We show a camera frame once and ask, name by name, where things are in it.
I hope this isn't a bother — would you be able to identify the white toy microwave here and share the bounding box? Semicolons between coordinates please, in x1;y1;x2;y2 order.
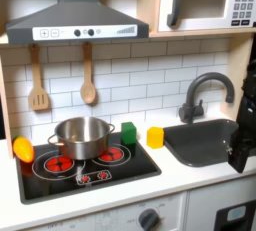
157;0;256;33

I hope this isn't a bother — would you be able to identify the wooden spoon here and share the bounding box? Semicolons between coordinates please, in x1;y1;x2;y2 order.
79;41;98;105

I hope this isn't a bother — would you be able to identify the grey range hood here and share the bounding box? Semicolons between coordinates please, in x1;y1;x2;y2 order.
5;0;150;45

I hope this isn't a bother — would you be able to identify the black stove top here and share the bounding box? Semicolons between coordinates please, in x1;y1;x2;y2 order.
14;131;163;205

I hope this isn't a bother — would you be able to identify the dark grey sink basin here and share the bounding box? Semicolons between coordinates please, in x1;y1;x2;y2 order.
162;118;256;168

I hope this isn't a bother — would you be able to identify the green block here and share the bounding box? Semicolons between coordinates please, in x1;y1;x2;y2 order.
120;121;138;146

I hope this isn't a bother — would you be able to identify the black dishwasher panel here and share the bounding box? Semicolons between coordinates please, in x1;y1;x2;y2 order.
213;199;256;231

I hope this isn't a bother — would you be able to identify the yellow block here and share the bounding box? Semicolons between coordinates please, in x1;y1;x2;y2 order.
146;126;165;150

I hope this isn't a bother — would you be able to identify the steel cooking pot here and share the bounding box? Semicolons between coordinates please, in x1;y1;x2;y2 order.
47;116;116;161

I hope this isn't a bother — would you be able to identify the grey oven knob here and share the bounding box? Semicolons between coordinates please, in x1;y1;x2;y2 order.
137;207;161;231

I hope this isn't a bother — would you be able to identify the orange yellow toy pepper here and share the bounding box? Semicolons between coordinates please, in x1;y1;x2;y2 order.
12;135;35;164

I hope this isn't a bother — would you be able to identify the dark grey tap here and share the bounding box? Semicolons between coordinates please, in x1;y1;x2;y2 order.
178;71;236;124

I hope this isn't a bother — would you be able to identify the wooden slotted spatula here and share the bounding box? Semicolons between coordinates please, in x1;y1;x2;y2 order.
27;43;51;112

